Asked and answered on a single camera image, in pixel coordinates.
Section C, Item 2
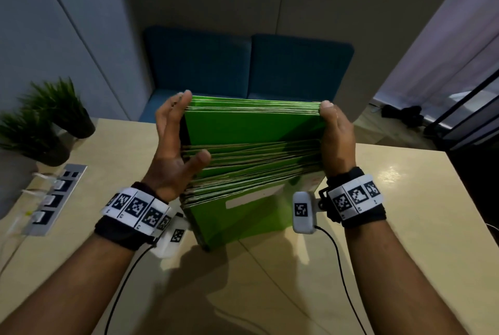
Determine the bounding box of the green potted plant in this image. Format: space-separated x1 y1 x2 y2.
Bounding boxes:
19 77 96 139
0 109 71 166

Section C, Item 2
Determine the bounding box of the silver power socket panel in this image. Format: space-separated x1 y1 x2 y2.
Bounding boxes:
21 164 89 236

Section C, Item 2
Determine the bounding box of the person's right hand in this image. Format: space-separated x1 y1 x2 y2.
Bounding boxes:
318 100 357 179

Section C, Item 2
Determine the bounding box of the person's left forearm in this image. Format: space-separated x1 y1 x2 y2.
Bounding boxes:
0 230 158 335

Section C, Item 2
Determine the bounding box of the stack of green folders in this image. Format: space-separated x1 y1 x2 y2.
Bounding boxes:
179 95 329 252

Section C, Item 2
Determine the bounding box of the black camera cable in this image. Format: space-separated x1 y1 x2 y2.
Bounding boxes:
314 225 368 335
102 244 156 335

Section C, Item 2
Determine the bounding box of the black metal door frame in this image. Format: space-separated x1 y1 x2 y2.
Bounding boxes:
423 71 499 152

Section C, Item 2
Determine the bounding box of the person's right forearm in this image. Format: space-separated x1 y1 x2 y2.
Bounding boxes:
342 219 470 335

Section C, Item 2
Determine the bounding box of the black bag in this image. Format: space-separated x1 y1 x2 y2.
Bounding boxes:
381 105 425 128

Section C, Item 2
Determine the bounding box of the blue sofa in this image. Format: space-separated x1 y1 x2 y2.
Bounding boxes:
138 26 356 124

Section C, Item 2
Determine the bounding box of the black wristband with marker tags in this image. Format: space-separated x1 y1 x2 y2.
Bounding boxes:
94 182 174 251
324 167 387 229

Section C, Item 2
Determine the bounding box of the person's left hand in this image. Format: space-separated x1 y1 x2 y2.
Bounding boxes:
142 90 211 203

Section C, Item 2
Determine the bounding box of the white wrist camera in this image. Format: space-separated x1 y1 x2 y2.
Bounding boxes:
149 214 188 259
292 191 325 235

